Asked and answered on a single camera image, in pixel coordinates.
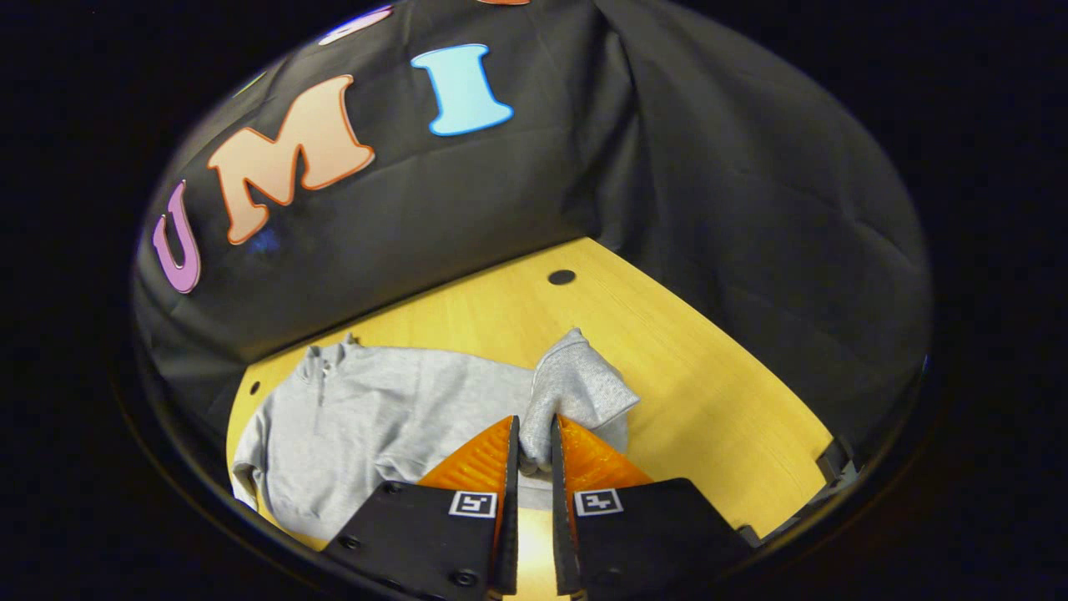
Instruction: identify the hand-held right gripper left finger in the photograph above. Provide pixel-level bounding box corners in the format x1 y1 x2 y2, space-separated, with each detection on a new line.
321 415 521 601

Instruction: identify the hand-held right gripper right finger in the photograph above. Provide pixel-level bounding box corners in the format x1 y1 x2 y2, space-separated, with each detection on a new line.
549 413 756 601

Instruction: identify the grey zip-neck sweatshirt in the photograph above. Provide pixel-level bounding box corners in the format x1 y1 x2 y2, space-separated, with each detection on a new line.
232 327 642 542

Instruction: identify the black backdrop cloth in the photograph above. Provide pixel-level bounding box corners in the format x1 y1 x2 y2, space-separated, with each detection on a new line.
133 0 931 468

